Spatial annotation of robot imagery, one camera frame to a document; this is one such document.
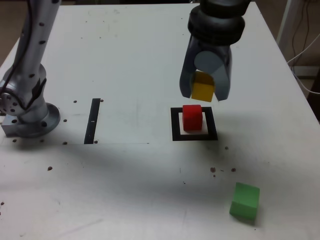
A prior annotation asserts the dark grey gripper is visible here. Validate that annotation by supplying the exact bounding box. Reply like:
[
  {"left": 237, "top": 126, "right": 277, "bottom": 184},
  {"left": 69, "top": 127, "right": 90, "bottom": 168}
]
[{"left": 179, "top": 35, "right": 234, "bottom": 102}]

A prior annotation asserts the yellow cube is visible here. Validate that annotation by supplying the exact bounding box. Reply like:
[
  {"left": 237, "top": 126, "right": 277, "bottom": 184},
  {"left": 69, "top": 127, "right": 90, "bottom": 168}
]
[{"left": 190, "top": 71, "right": 216, "bottom": 103}]

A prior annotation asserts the red cube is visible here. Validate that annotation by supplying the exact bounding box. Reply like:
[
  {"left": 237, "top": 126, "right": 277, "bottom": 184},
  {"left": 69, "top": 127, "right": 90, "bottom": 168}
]
[{"left": 182, "top": 104, "right": 203, "bottom": 132}]

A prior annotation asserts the green cube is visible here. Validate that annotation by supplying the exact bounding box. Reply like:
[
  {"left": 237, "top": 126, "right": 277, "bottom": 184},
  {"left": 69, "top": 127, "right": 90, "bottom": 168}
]
[{"left": 229, "top": 181, "right": 261, "bottom": 221}]

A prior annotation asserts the black tape square outline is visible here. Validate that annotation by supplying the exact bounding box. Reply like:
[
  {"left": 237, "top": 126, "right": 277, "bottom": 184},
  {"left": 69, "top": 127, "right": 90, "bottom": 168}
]
[{"left": 170, "top": 106, "right": 219, "bottom": 142}]

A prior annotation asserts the black tape strip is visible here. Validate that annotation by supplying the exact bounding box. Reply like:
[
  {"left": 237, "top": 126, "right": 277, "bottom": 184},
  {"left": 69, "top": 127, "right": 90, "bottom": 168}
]
[{"left": 83, "top": 98, "right": 101, "bottom": 145}]

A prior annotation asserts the white cable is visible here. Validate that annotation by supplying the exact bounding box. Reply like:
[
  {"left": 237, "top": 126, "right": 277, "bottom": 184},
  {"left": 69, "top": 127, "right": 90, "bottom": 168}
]
[{"left": 287, "top": 33, "right": 320, "bottom": 95}]

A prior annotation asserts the white metal post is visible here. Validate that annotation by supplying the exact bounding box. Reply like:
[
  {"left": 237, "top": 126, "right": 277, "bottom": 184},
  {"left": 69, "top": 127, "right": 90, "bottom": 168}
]
[{"left": 275, "top": 0, "right": 295, "bottom": 51}]

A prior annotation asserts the thin black cable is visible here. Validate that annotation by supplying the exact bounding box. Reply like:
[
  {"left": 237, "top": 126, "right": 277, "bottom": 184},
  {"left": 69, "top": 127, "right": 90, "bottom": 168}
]
[{"left": 291, "top": 0, "right": 313, "bottom": 61}]

